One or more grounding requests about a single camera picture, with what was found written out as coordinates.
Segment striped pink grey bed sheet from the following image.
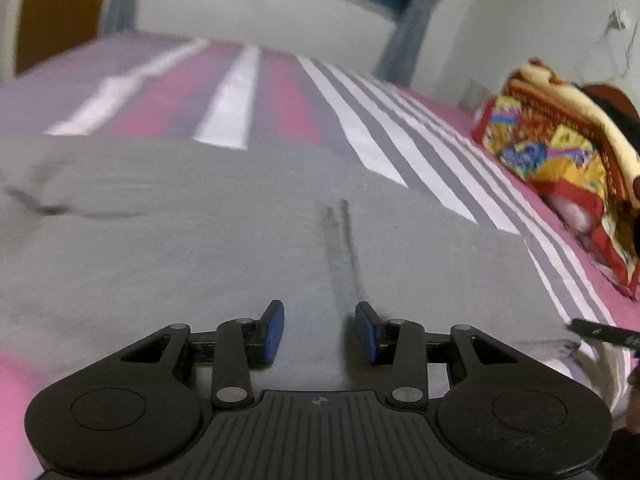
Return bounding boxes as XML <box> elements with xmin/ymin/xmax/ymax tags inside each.
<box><xmin>0</xmin><ymin>30</ymin><xmax>640</xmax><ymax>471</ymax></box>

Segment colourful red-edged blanket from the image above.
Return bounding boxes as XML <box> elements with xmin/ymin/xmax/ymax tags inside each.
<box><xmin>472</xmin><ymin>92</ymin><xmax>640</xmax><ymax>302</ymax></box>

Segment white cable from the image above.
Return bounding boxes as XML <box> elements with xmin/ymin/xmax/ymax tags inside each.
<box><xmin>575</xmin><ymin>25</ymin><xmax>640</xmax><ymax>81</ymax></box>

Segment grey pants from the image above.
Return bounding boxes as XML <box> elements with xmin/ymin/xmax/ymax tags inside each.
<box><xmin>0</xmin><ymin>132</ymin><xmax>583</xmax><ymax>396</ymax></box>

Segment brown wooden door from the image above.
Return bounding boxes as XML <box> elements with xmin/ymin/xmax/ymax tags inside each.
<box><xmin>15</xmin><ymin>0</ymin><xmax>113</xmax><ymax>76</ymax></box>

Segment black garment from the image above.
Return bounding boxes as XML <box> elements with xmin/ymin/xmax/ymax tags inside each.
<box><xmin>597</xmin><ymin>97</ymin><xmax>640</xmax><ymax>256</ymax></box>

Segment cream printed blanket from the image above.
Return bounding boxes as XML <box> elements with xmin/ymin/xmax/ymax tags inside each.
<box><xmin>505</xmin><ymin>57</ymin><xmax>640</xmax><ymax>208</ymax></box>

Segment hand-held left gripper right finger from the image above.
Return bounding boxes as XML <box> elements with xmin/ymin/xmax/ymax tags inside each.
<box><xmin>354</xmin><ymin>301</ymin><xmax>519</xmax><ymax>409</ymax></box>

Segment red wooden headboard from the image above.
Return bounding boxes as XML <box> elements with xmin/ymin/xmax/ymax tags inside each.
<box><xmin>580</xmin><ymin>82</ymin><xmax>636</xmax><ymax>111</ymax></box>

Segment white pillow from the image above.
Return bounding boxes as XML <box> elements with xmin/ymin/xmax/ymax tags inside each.
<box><xmin>545</xmin><ymin>191</ymin><xmax>609</xmax><ymax>256</ymax></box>

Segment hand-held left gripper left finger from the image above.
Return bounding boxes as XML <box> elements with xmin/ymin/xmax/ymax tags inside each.
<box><xmin>119</xmin><ymin>300</ymin><xmax>286</xmax><ymax>410</ymax></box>

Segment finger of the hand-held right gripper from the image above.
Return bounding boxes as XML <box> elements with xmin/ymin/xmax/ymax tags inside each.
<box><xmin>567</xmin><ymin>317</ymin><xmax>640</xmax><ymax>350</ymax></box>

